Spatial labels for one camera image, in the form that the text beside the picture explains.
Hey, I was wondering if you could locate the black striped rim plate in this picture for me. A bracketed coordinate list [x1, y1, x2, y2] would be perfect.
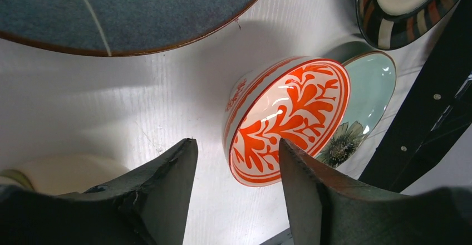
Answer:
[356, 0, 460, 50]

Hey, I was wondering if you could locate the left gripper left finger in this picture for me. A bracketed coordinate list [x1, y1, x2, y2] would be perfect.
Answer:
[1, 138, 198, 244]

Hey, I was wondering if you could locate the black wire dish rack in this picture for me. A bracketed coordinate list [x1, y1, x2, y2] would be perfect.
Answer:
[359, 0, 471, 193]

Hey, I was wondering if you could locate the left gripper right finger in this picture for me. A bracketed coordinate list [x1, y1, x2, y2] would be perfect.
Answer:
[279, 139, 471, 244]

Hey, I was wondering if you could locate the dark blue plate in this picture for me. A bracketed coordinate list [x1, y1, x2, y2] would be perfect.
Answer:
[1, 0, 257, 57]

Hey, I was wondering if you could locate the plain white bowl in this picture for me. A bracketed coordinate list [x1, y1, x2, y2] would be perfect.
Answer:
[1, 154, 129, 195]

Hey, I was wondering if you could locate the teal flower plate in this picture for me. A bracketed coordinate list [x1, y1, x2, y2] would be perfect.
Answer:
[316, 41, 397, 168]

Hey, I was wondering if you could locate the orange floral pattern bowl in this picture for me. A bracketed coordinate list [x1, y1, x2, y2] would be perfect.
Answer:
[222, 56, 351, 187]

